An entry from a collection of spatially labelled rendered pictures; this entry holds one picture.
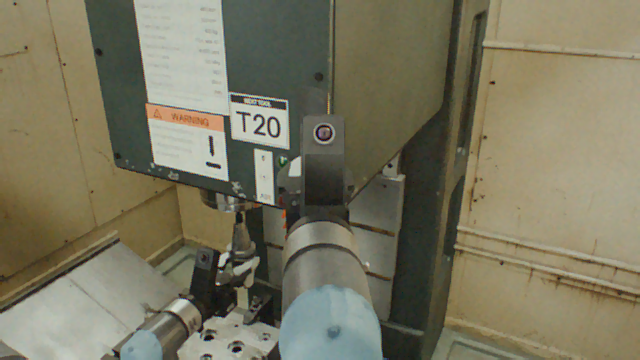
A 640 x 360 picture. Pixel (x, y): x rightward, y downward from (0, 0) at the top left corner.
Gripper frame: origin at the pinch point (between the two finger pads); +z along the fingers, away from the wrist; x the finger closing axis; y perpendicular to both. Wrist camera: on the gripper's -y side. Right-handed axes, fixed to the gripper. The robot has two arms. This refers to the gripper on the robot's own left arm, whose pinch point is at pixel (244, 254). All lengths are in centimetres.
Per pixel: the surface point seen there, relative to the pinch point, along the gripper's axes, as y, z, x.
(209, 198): -18.7, -8.9, -1.0
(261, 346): 35.8, 6.9, -2.1
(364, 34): -54, -12, 32
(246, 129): -40.6, -21.5, 18.5
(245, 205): -17.4, -6.2, 5.8
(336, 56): -52, -20, 32
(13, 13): -47, 22, -100
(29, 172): 5, 13, -101
